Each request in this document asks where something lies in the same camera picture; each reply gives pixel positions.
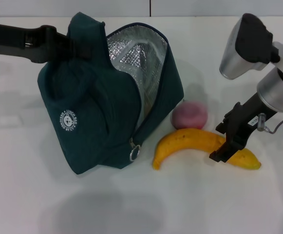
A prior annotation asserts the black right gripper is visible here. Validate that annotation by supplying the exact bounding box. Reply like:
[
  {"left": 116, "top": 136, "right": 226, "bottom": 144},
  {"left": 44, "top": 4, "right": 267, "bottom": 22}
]
[{"left": 209, "top": 93, "right": 278, "bottom": 163}]

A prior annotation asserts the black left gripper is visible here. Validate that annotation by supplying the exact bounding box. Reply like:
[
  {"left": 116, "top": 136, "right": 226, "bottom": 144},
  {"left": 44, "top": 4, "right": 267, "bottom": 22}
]
[{"left": 0, "top": 21, "right": 94, "bottom": 65}]

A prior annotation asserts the yellow banana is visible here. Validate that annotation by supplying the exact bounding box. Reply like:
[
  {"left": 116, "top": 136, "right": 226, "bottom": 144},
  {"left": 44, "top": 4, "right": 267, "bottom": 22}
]
[{"left": 152, "top": 128, "right": 262, "bottom": 171}]

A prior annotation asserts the pink peach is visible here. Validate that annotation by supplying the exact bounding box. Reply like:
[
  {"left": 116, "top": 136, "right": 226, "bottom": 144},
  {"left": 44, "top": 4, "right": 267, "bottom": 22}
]
[{"left": 172, "top": 101, "right": 208, "bottom": 130}]

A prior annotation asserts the dark teal lunch bag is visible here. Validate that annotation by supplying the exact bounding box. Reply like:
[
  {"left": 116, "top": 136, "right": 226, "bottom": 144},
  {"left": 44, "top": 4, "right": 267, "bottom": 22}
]
[{"left": 37, "top": 12, "right": 185, "bottom": 175}]

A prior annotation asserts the right gripper cable with plug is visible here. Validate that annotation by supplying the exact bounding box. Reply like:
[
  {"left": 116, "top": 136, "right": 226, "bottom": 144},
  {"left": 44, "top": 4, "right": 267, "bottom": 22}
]
[{"left": 257, "top": 113, "right": 283, "bottom": 134}]

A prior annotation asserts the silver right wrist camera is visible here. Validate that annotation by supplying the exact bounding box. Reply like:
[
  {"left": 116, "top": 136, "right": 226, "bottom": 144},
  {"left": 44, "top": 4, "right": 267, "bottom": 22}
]
[{"left": 219, "top": 12, "right": 281, "bottom": 80}]

